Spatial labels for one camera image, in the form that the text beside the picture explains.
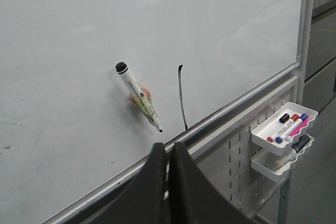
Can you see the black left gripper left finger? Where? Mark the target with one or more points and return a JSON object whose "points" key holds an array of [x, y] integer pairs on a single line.
{"points": [[142, 200]]}

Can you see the blue capped whiteboard marker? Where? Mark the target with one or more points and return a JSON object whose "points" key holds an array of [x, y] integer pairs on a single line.
{"points": [[282, 136]]}

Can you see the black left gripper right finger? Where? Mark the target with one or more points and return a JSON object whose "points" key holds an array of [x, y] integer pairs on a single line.
{"points": [[192, 197]]}

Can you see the orange magnetic marker holder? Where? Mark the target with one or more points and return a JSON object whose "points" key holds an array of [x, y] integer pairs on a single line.
{"points": [[145, 93]]}

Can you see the pink whiteboard eraser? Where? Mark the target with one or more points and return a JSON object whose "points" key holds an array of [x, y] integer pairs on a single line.
{"points": [[297, 130]]}

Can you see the red capped whiteboard marker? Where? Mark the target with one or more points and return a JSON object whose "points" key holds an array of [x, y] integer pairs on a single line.
{"points": [[282, 128]]}

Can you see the white spray bottle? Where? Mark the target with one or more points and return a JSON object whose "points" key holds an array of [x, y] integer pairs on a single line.
{"points": [[289, 156]]}

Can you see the white upper plastic tray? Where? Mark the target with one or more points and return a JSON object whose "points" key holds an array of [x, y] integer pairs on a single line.
{"points": [[272, 124]]}

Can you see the black whiteboard eraser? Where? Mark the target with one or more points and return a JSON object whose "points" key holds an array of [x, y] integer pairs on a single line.
{"points": [[303, 141]]}

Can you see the white lower plastic tray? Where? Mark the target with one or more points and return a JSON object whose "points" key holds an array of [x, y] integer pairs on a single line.
{"points": [[267, 164]]}

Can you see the white whiteboard with aluminium frame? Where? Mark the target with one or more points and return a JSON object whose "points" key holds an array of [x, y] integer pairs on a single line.
{"points": [[67, 124]]}

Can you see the black marker cap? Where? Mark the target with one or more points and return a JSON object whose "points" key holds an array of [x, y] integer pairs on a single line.
{"points": [[284, 118]]}

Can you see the white plastic tray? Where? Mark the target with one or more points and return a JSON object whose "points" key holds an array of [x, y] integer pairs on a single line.
{"points": [[267, 164], [272, 124]]}

